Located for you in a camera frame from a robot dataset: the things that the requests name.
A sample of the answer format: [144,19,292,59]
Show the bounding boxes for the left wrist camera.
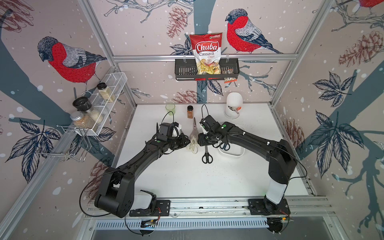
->
[156,122,181,142]

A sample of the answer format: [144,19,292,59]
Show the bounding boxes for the brown spice bottle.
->
[187,105,194,119]

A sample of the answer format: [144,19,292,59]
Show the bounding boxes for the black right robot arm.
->
[198,116,297,215]

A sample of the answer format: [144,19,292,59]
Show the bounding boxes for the black grinder jar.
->
[73,97,104,124]

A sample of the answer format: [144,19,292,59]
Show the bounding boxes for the white wire spice shelf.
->
[62,72,127,137]

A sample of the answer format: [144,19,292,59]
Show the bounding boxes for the green plastic cup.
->
[165,103,176,116]

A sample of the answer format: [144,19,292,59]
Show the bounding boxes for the red Chuba chips bag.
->
[190,33,222,75]

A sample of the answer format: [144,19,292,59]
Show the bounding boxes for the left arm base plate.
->
[129,200,171,217]

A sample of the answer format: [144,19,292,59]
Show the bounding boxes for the large black scissors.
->
[202,146,213,164]

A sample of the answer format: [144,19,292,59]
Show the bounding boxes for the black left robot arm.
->
[95,134,191,218]

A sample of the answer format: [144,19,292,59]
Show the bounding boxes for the spice jar black lid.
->
[97,83,116,103]

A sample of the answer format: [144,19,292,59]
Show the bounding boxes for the small snack packet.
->
[224,69,237,84]

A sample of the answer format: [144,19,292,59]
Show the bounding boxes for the spice jar silver lid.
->
[70,112,95,129]

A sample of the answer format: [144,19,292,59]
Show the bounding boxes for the black wire wall basket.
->
[175,59,240,81]

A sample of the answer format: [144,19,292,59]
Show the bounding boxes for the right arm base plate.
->
[247,198,291,216]

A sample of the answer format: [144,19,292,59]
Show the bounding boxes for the pink kitchen scissors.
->
[190,118,199,138]

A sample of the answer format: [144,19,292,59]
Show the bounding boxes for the white handled scissors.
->
[186,136,199,154]

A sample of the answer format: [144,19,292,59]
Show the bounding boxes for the white round container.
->
[225,92,243,119]

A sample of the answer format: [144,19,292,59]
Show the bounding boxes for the white plastic storage box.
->
[218,144,245,159]

